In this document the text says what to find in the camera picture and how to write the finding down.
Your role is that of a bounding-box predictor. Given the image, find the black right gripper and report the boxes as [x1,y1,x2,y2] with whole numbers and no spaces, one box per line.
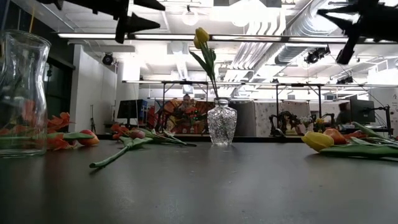
[317,0,398,65]

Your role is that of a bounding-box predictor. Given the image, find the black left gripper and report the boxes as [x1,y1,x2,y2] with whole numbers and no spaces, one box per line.
[90,0,166,45]

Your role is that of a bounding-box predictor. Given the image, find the purple tulip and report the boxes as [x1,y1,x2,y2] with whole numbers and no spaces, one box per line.
[351,121,398,147]
[89,128,154,169]

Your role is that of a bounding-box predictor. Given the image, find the orange tulip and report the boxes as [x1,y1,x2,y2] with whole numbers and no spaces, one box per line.
[46,129,101,147]
[323,128,348,146]

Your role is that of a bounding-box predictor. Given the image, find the cut crystal glass vase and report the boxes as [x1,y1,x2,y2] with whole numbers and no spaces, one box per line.
[206,96,238,147]

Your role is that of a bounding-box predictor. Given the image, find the clear smooth glass vase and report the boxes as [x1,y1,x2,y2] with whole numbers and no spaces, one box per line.
[0,29,52,158]

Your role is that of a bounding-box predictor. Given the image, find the white round pendant lamp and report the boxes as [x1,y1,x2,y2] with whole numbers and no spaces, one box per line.
[182,4,200,26]

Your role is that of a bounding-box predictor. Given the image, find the black computer monitor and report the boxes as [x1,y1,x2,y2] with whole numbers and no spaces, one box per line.
[349,98,376,124]
[117,99,140,125]

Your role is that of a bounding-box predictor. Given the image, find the person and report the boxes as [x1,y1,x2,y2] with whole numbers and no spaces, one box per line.
[336,101,353,125]
[177,93,203,134]

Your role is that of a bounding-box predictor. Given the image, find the long ceiling light bar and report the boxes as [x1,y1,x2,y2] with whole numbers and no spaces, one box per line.
[57,32,398,44]

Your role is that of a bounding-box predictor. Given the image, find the orange floral backdrop cloth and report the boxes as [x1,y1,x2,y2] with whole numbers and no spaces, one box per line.
[154,98,216,134]

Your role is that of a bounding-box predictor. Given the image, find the mixed flower bouquet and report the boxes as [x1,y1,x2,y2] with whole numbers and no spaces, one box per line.
[300,115,327,134]

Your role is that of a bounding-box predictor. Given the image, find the black tripod stand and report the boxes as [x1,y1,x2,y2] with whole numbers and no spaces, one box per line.
[89,105,96,134]

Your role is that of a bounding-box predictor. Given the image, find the white floral partition cloth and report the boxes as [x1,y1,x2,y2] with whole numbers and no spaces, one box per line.
[253,101,312,136]

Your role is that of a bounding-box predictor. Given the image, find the silver ventilation duct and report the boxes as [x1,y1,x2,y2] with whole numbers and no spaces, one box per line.
[275,0,343,66]

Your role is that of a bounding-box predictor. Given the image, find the black metal station frame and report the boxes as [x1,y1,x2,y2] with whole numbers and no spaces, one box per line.
[160,80,324,127]

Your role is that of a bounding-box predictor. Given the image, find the black table frame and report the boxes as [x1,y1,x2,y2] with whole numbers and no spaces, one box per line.
[96,133,312,144]

